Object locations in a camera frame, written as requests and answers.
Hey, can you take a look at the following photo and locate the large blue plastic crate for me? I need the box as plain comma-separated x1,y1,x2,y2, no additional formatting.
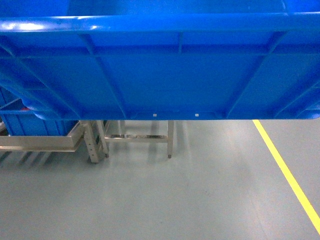
0,0,320,120

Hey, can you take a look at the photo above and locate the stainless steel roller shelf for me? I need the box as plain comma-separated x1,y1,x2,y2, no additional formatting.
0,120,109,163

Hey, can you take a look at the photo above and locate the blue crate on left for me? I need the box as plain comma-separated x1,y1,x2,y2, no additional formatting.
0,86,78,136

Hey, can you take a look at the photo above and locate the stainless steel frame table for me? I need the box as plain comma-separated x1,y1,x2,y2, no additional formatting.
97,120,175,159

